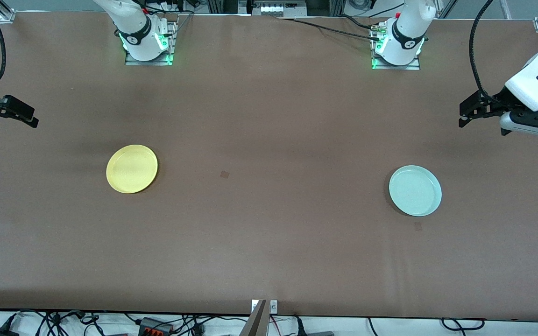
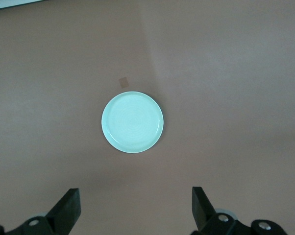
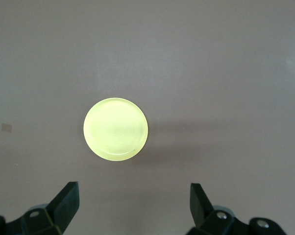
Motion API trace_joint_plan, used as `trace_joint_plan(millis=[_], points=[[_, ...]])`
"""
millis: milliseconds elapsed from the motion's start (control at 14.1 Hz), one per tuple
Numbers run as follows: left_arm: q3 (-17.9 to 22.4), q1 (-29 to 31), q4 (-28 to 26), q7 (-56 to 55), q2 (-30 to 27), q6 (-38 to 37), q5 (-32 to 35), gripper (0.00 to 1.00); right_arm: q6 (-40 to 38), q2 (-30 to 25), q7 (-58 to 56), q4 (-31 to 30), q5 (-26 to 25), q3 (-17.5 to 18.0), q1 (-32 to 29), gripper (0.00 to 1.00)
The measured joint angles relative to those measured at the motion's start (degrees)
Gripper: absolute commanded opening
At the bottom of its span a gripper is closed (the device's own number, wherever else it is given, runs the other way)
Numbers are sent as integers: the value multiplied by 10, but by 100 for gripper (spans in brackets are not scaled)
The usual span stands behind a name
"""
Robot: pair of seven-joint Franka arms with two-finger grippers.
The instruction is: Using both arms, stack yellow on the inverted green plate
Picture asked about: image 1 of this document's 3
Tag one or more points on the pale green round plate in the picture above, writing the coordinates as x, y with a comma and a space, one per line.
414, 190

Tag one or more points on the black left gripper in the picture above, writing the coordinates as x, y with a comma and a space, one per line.
497, 101

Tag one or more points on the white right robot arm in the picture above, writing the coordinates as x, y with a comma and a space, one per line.
138, 28

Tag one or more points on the grey slanted post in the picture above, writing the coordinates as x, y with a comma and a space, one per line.
255, 322

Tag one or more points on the yellow round plate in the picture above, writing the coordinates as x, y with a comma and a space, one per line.
131, 169

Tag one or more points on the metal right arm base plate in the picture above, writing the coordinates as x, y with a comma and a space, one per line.
171, 42

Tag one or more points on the small white metal bracket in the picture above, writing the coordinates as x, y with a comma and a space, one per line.
273, 306

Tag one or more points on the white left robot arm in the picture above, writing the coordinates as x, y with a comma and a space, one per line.
537, 77

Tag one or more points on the black power strip orange switches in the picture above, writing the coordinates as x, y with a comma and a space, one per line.
155, 325

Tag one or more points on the black power adaptor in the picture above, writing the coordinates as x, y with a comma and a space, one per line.
318, 333

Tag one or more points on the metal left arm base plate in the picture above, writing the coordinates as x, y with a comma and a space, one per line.
414, 65

